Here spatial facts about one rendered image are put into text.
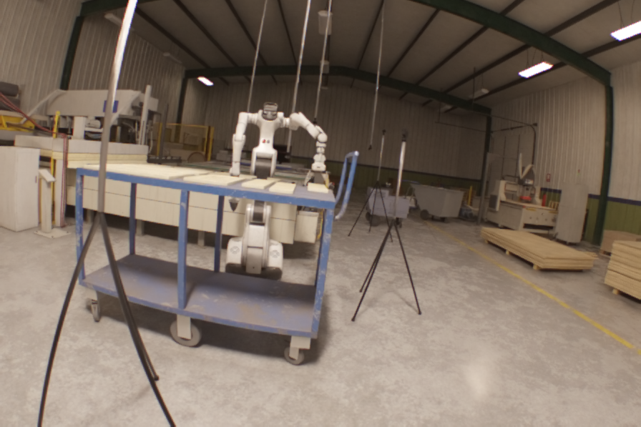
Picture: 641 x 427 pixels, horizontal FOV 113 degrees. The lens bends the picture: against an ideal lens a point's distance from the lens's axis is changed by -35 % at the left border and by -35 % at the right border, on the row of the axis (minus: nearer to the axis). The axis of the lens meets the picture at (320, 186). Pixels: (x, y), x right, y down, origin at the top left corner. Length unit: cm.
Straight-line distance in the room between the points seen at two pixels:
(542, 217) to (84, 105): 1217
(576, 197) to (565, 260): 371
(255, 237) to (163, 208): 160
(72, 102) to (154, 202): 509
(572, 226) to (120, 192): 963
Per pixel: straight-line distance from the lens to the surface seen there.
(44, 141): 546
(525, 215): 940
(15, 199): 464
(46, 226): 457
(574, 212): 929
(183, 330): 211
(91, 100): 830
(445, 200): 894
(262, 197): 165
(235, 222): 384
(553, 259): 562
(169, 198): 411
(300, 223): 373
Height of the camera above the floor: 122
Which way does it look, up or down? 4 degrees down
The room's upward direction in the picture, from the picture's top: 7 degrees clockwise
